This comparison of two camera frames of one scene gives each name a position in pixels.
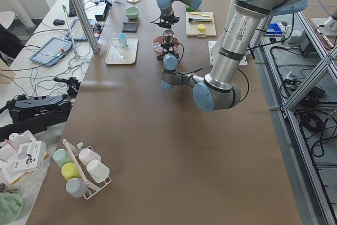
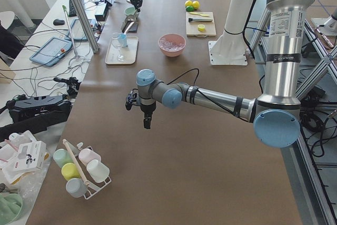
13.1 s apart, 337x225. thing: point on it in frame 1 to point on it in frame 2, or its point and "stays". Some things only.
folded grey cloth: x=130 y=27 stays
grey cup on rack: x=76 y=187 stays
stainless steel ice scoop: x=168 y=36 to x=130 y=23
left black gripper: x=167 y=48 to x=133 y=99
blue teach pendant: x=51 y=51 stays
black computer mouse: x=58 y=22 stays
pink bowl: x=159 y=39 to x=171 y=45
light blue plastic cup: x=122 y=38 stays
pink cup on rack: x=87 y=155 stays
